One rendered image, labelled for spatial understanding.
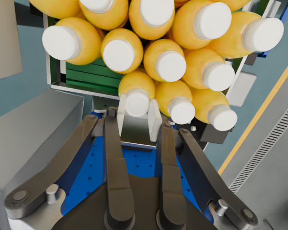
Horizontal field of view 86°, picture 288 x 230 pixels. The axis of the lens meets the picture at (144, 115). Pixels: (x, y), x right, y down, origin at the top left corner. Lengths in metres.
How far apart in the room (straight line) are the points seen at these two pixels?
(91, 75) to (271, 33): 0.37
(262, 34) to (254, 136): 1.83
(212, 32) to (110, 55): 0.13
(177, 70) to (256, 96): 1.61
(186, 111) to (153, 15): 0.14
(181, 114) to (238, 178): 2.19
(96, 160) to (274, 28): 0.36
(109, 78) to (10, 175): 0.54
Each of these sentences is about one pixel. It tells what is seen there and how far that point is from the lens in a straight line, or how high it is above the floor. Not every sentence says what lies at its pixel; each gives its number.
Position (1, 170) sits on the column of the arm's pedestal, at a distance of 0.81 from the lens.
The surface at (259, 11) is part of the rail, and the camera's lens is 0.44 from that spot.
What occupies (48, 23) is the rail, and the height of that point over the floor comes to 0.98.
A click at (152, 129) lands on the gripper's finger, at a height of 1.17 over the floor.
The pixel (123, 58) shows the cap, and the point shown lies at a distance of 0.21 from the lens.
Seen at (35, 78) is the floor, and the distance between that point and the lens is 1.59.
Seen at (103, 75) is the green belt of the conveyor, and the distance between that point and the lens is 0.44.
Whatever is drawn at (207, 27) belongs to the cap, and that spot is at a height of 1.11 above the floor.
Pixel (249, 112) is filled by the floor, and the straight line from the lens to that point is 1.85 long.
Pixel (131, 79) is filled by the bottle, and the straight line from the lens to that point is 0.27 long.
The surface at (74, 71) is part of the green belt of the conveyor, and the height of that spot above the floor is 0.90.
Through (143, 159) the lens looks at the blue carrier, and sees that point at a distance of 0.37.
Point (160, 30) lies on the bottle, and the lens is 0.25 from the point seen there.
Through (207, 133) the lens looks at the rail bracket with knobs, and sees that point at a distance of 0.42.
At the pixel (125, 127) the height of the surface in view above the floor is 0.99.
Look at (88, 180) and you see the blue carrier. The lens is 0.31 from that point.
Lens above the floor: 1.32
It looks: 64 degrees down
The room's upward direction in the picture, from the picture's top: 173 degrees clockwise
